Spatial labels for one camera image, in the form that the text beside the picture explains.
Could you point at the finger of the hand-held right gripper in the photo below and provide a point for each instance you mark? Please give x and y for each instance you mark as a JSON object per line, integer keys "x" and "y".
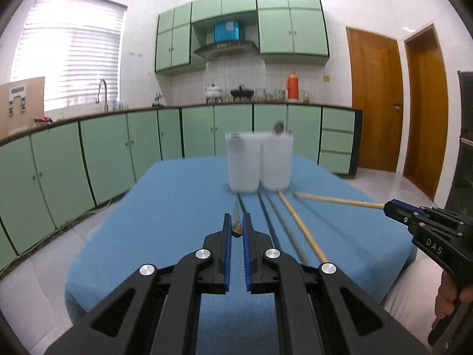
{"x": 397, "y": 216}
{"x": 401, "y": 204}

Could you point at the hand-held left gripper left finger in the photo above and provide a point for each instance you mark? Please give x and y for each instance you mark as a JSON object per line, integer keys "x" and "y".
{"x": 228, "y": 251}

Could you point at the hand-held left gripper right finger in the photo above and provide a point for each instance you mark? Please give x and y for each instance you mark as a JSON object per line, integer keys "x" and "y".
{"x": 247, "y": 251}

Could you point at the grey metal chopstick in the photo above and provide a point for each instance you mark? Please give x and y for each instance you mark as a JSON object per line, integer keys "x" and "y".
{"x": 286, "y": 229}
{"x": 237, "y": 218}

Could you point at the dark blue chopstick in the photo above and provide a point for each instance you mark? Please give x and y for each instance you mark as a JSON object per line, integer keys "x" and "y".
{"x": 242, "y": 203}
{"x": 266, "y": 218}

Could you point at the wooden chopstick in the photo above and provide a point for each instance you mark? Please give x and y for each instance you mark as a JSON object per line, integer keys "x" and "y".
{"x": 332, "y": 200}
{"x": 301, "y": 225}

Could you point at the white two-compartment utensil holder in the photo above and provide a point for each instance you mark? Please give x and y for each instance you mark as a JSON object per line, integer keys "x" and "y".
{"x": 242, "y": 166}

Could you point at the large silver spoon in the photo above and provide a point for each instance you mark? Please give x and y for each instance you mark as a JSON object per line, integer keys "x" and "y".
{"x": 279, "y": 127}

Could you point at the person's right hand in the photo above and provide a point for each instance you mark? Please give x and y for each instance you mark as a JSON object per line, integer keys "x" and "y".
{"x": 445, "y": 299}

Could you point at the white garment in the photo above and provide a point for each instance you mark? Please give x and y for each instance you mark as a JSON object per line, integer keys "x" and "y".
{"x": 410, "y": 288}

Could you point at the blue table cloth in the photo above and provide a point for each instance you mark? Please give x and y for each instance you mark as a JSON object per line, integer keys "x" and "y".
{"x": 177, "y": 199}

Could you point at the dark tall panel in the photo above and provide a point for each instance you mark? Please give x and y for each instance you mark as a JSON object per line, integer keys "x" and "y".
{"x": 462, "y": 155}

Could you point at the green drawer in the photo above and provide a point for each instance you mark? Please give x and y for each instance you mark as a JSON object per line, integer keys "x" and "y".
{"x": 338, "y": 119}
{"x": 334, "y": 162}
{"x": 336, "y": 141}

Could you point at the plain wooden door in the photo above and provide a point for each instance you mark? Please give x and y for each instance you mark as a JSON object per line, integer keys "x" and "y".
{"x": 425, "y": 118}

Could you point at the glass jar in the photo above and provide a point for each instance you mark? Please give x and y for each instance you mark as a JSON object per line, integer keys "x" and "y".
{"x": 306, "y": 97}

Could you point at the stack of bowls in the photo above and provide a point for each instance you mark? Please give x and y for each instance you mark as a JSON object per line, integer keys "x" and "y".
{"x": 260, "y": 94}

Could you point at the black wok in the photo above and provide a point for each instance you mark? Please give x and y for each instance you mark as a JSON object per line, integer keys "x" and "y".
{"x": 242, "y": 93}

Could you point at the white cooking pot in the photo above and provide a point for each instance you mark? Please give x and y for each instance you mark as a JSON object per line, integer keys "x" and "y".
{"x": 213, "y": 93}

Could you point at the orange thermos flask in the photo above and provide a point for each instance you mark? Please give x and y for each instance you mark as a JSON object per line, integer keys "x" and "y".
{"x": 292, "y": 87}

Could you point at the metal kettle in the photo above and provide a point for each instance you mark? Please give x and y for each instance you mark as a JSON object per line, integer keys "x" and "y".
{"x": 159, "y": 100}

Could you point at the green base cabinets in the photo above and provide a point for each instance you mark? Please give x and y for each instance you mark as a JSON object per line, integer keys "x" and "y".
{"x": 62, "y": 170}

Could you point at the metal kitchen faucet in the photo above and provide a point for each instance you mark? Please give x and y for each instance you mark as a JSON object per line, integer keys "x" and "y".
{"x": 106, "y": 96}

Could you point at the black range hood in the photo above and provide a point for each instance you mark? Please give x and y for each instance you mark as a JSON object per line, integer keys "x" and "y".
{"x": 225, "y": 48}

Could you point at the blue box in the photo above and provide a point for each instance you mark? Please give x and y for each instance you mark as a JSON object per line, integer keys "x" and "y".
{"x": 227, "y": 31}

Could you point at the red cloth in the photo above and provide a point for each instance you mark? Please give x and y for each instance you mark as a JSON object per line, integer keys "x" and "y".
{"x": 43, "y": 119}

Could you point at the cardboard box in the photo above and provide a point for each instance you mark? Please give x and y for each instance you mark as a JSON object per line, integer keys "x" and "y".
{"x": 33, "y": 111}

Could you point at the white window blind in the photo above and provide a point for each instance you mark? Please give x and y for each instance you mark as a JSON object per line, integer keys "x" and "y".
{"x": 70, "y": 51}

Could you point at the green wall cabinets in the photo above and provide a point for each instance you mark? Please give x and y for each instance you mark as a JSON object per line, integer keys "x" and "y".
{"x": 292, "y": 29}

